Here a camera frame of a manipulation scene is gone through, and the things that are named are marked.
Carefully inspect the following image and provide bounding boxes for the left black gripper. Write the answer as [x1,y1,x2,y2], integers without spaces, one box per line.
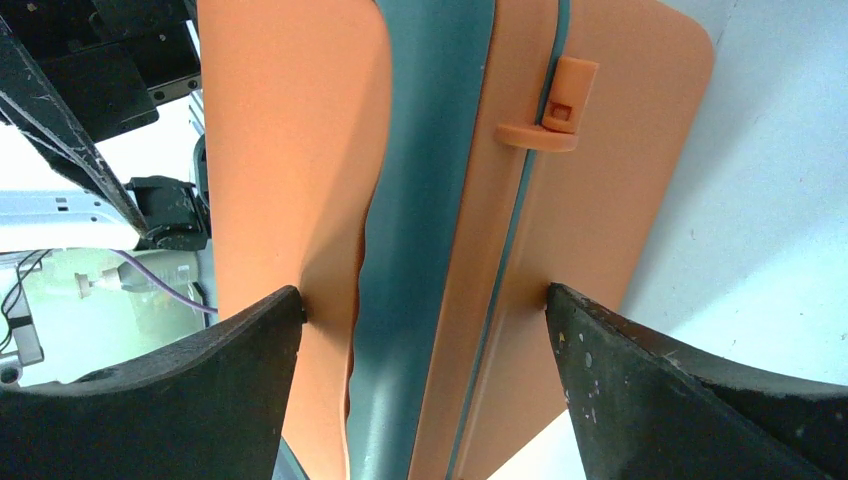
[1,1,202,237]

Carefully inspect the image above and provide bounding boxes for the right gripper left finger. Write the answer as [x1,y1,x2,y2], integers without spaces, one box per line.
[1,286,306,479]

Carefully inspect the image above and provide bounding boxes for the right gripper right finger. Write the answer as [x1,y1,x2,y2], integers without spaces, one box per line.
[546,283,847,479]

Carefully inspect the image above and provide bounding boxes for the orange medicine kit box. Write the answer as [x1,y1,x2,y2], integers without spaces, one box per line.
[198,1,714,479]

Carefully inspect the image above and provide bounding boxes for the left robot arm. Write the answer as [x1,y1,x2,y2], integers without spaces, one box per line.
[1,1,211,252]

